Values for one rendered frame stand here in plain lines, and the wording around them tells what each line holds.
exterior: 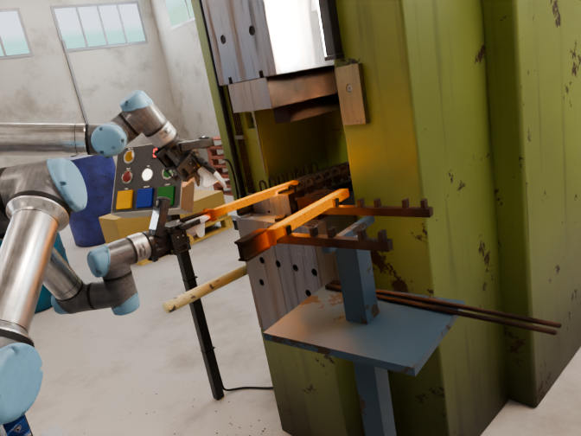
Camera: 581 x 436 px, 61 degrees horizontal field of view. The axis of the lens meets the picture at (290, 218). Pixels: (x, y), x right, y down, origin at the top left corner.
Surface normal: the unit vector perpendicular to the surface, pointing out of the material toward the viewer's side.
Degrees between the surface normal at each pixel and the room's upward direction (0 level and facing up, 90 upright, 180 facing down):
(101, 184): 90
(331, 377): 90
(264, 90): 90
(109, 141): 90
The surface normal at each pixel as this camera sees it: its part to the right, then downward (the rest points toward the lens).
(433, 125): 0.68, 0.08
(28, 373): 0.99, -0.06
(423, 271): -0.72, 0.31
